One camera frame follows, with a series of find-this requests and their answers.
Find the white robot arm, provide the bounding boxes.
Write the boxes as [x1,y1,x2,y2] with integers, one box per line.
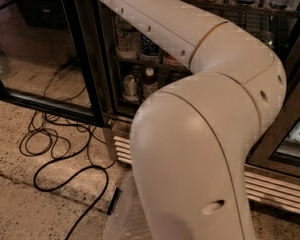
[99,0,286,240]

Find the silver can bottom shelf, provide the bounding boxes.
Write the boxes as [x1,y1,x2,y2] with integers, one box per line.
[123,75,139,102]

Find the red coke can front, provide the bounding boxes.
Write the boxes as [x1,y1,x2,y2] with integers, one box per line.
[163,53,182,67]

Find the blue pepsi can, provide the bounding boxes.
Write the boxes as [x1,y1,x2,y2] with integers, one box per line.
[139,35,160,63]

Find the clear water bottle middle shelf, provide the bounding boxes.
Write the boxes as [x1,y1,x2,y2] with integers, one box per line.
[115,16,138,59]

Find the open glass fridge door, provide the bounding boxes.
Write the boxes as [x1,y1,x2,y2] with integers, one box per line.
[0,0,107,127]

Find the green soda can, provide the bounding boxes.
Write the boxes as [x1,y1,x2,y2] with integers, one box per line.
[256,31,275,49]

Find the closed right fridge door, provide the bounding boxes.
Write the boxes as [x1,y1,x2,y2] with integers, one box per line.
[248,68,300,178]

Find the stainless steel display fridge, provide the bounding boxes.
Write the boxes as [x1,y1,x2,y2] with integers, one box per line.
[93,0,300,215]

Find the brown juice bottle left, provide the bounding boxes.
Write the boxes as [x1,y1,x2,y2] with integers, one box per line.
[142,67,158,99]

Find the clear plastic bin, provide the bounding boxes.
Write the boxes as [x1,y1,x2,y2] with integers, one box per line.
[103,171,139,240]

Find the bubble wrap sheet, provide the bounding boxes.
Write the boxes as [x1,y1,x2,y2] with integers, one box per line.
[120,196,152,240]

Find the black floor cable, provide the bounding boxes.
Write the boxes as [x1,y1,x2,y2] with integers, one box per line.
[19,57,116,240]

